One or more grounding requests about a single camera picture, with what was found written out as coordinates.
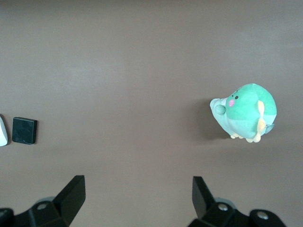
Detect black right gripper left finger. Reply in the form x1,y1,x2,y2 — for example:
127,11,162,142
0,175,86,227

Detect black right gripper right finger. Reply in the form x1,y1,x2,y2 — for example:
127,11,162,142
187,175,287,227

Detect black phone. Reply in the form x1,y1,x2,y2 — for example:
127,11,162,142
11,116,38,145

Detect white computer mouse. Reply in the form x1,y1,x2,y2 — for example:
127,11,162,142
0,113,10,147

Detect green dinosaur plush toy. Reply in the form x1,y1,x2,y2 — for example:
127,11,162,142
209,83,277,144

